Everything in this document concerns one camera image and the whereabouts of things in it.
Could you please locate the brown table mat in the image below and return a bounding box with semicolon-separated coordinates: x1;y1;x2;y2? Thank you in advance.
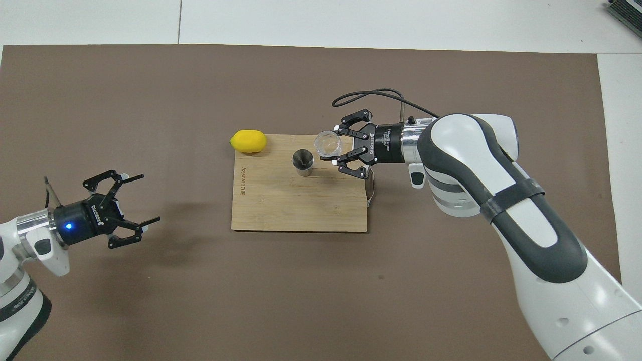
0;44;631;361

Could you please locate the grey ribbed device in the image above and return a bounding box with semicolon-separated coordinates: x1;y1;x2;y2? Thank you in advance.
606;0;642;26

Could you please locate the wooden cutting board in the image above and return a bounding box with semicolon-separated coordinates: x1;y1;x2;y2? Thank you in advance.
231;134;375;233

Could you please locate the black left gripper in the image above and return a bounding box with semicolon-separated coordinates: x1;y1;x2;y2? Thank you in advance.
53;170;161;250

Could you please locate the yellow lemon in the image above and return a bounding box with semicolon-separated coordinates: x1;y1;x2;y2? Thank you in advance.
230;130;267;153

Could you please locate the metal double jigger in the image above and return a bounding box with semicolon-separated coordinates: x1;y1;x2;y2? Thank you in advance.
292;149;315;178

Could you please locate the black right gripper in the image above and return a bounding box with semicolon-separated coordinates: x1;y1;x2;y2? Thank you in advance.
332;108;406;179

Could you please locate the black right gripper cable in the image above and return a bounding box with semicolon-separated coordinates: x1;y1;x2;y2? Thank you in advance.
332;89;439;121

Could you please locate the small clear glass cup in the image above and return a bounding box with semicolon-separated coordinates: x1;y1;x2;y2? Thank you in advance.
314;131;344;160

